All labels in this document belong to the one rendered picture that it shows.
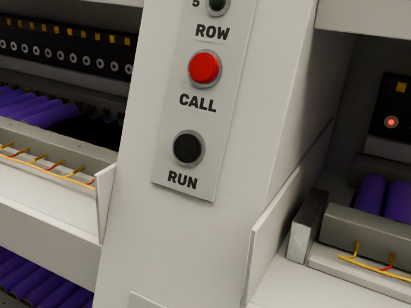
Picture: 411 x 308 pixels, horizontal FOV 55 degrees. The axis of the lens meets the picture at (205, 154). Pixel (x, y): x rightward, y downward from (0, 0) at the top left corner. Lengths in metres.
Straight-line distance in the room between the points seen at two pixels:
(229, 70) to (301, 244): 0.11
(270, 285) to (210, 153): 0.08
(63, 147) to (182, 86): 0.15
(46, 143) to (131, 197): 0.13
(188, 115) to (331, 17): 0.09
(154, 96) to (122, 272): 0.11
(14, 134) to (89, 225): 0.13
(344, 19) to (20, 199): 0.24
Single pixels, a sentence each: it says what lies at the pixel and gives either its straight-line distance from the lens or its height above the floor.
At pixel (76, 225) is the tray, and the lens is 0.28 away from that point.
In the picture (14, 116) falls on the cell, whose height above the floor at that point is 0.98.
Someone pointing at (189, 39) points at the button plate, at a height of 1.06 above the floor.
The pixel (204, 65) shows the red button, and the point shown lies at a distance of 0.21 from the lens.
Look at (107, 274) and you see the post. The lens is 0.26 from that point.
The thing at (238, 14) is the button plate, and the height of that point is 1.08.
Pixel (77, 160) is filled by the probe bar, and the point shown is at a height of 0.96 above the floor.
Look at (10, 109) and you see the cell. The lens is 0.45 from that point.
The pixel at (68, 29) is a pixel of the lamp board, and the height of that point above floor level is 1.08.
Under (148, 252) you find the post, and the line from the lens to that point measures 0.24.
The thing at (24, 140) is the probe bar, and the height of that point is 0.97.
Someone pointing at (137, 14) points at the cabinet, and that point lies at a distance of 0.49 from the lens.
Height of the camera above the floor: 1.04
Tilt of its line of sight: 9 degrees down
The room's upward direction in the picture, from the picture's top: 12 degrees clockwise
